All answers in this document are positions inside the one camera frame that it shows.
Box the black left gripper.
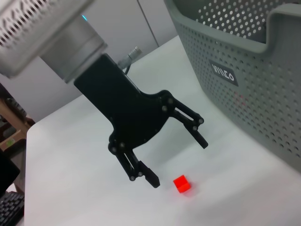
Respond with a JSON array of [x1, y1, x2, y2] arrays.
[[73, 53, 209, 189]]

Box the small red square block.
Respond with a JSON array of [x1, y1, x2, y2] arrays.
[[173, 174, 191, 194]]

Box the silver cable connector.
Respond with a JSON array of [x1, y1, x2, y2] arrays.
[[117, 46, 143, 69]]

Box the black monitor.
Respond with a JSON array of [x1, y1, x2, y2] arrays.
[[0, 149, 21, 199]]

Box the grey-green perforated storage bin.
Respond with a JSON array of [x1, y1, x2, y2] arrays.
[[164, 0, 301, 176]]

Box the brown wooden shelf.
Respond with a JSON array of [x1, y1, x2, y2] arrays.
[[0, 82, 36, 153]]

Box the dark arm cable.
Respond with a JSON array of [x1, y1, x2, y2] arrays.
[[122, 62, 134, 76]]

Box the black keyboard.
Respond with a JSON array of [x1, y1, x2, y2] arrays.
[[0, 191, 25, 226]]

